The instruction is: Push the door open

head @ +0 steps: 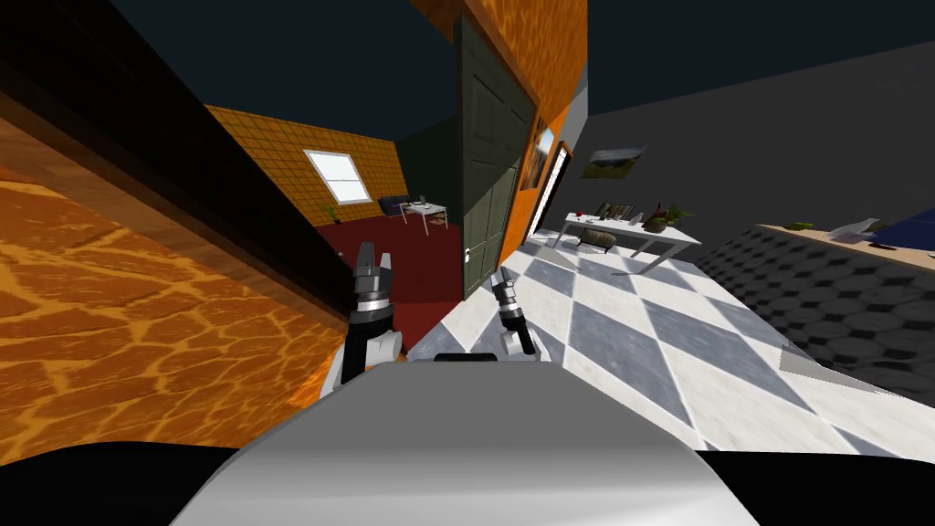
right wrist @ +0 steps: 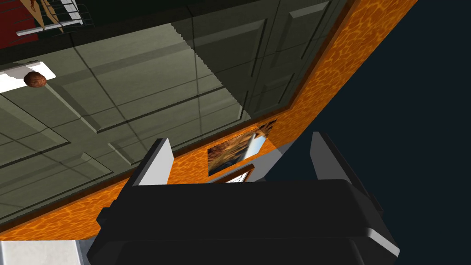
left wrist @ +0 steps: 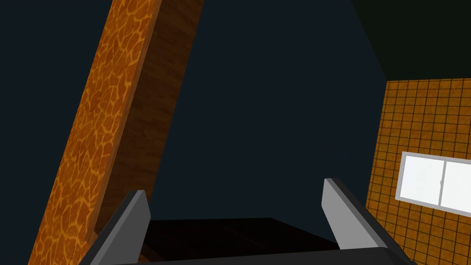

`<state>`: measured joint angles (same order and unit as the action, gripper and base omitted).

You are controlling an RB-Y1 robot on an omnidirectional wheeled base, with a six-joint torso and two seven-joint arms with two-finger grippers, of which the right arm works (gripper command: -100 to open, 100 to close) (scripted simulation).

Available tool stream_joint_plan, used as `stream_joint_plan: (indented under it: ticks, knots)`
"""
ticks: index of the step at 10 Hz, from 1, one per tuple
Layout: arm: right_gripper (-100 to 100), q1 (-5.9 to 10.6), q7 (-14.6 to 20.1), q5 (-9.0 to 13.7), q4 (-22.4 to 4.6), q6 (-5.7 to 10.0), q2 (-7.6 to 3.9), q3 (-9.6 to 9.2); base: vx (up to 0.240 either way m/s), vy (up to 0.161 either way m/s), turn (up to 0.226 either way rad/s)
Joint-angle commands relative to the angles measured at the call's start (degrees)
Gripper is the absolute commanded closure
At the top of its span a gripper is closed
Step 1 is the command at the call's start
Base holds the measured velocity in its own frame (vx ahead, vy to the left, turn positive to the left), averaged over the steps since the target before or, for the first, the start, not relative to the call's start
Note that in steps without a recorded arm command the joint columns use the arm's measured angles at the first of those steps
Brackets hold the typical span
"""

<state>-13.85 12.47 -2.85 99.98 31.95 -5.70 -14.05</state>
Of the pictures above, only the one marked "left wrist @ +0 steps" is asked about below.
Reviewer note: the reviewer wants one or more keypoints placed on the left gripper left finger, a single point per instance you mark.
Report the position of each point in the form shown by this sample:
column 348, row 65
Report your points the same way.
column 123, row 232

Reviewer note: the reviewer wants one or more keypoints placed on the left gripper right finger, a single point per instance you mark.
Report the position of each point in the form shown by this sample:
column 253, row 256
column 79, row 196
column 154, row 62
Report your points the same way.
column 346, row 221

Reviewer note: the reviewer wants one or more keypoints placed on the white window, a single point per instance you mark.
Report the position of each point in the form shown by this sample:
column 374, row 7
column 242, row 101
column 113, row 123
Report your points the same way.
column 423, row 180

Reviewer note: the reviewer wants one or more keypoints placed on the orange patterned wooden cupboard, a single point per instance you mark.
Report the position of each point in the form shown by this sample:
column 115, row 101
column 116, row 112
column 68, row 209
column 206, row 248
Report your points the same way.
column 110, row 129

